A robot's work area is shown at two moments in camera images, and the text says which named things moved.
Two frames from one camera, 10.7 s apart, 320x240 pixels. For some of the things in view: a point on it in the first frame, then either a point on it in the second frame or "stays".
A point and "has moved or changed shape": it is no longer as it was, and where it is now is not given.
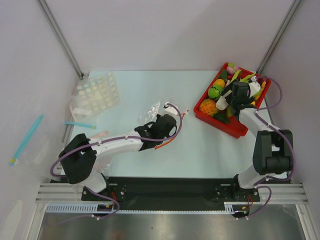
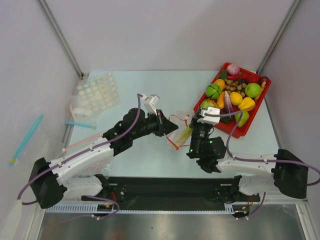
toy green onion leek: x=244 y=80 → x=183 y=139
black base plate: x=170 y=193 stays
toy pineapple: x=208 y=106 stays
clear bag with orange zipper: x=150 y=115 has moved or changed shape
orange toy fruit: x=220 y=82 stays
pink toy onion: x=231 y=70 stays
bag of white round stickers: x=96 y=92 stays
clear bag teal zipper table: x=89 y=125 stays
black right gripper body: x=230 y=97 → x=198 y=124
